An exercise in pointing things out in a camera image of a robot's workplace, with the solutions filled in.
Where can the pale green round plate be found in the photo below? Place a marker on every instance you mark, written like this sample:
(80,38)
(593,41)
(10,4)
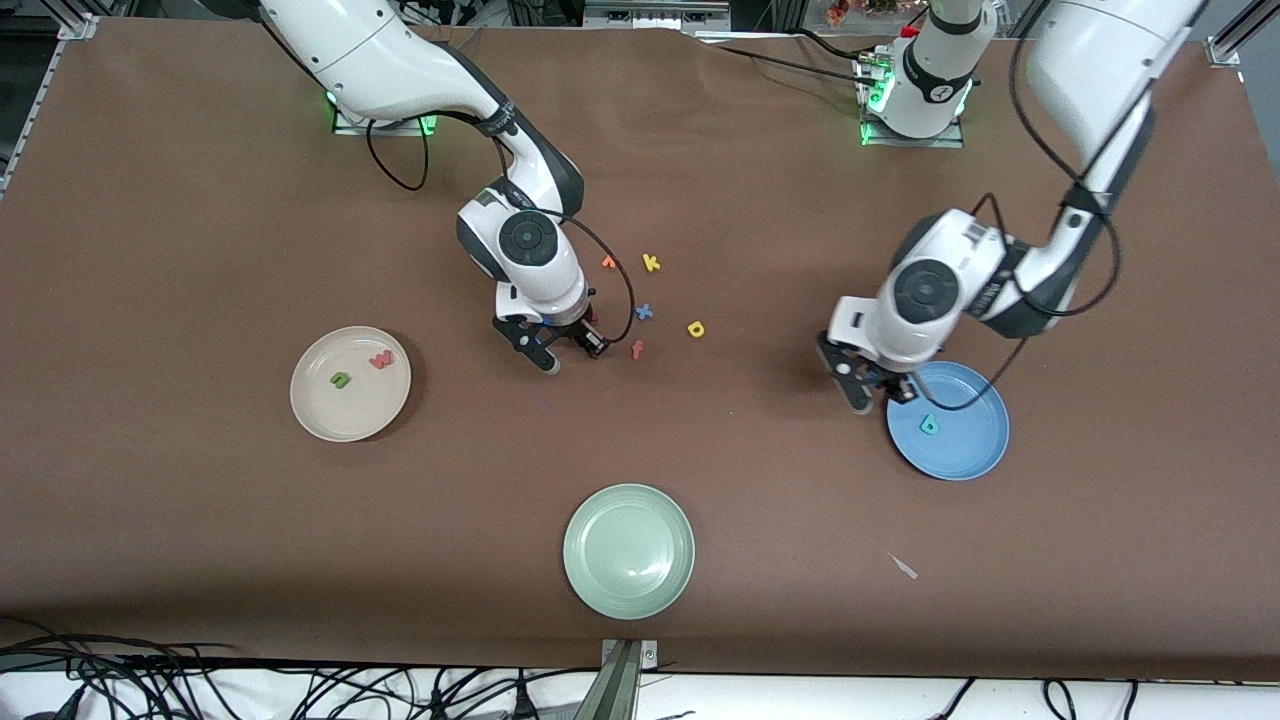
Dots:
(628,551)

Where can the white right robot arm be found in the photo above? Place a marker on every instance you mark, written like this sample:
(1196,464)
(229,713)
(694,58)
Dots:
(380,60)

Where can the metal camera pole bracket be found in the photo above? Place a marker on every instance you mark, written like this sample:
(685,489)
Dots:
(622,680)

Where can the brown table cover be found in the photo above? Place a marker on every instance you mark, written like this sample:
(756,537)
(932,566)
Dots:
(200,520)

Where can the beige round plate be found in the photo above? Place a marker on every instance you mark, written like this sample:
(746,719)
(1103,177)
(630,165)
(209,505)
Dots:
(350,405)

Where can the blue round plate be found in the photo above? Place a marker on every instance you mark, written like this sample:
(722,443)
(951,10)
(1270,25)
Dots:
(960,450)

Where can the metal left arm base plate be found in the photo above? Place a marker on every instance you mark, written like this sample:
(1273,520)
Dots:
(950,140)

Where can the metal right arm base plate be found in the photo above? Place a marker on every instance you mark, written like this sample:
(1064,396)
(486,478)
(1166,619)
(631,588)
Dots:
(350,128)

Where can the teal foam letter b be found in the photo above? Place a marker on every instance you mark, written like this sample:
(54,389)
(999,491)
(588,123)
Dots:
(929,425)

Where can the small orange object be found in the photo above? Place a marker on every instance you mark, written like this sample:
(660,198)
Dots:
(838,10)

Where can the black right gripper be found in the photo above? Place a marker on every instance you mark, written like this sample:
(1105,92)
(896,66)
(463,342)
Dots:
(577,331)

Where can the red foam letter w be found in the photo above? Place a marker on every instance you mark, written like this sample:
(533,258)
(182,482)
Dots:
(382,359)

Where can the small white paper scrap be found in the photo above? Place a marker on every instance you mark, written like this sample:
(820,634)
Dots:
(904,567)

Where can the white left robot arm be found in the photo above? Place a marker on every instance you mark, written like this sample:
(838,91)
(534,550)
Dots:
(1100,60)

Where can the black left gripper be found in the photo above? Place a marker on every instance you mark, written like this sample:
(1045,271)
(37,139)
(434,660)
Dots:
(897,381)

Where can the grey metal frame rail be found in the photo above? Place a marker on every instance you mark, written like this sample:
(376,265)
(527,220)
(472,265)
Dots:
(655,15)

